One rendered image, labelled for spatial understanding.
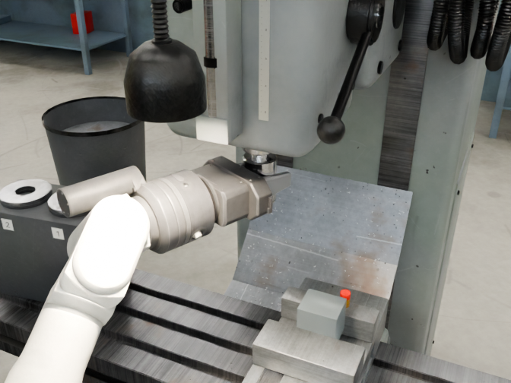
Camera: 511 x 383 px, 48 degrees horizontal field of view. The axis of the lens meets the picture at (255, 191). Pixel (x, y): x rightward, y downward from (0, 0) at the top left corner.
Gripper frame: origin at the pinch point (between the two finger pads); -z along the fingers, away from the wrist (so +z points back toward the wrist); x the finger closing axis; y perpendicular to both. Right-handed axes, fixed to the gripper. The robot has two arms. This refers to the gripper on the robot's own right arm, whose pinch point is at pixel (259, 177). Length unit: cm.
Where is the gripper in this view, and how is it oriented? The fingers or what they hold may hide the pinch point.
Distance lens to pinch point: 79.0
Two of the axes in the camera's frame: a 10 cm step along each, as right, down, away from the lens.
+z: -7.6, 3.0, -5.8
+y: -0.1, 8.8, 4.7
